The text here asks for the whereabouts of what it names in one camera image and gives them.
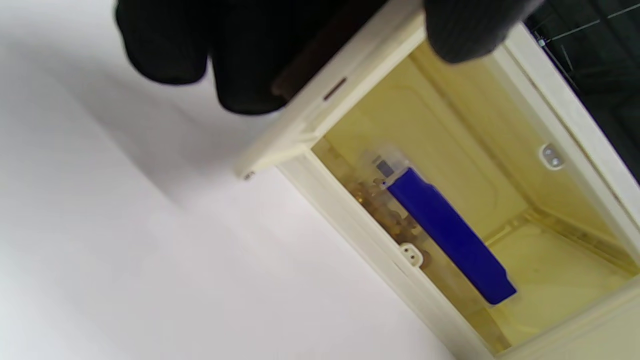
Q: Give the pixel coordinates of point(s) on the cream plastic cabinet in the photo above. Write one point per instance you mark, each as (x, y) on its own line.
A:
(500, 125)

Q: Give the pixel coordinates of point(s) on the person's left hand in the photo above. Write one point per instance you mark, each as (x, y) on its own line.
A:
(240, 50)

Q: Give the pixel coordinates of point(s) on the pile of gold chess pieces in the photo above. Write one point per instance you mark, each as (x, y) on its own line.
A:
(385, 205)

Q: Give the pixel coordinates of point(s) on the clear plastic box blue clips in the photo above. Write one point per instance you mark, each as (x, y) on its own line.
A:
(450, 235)

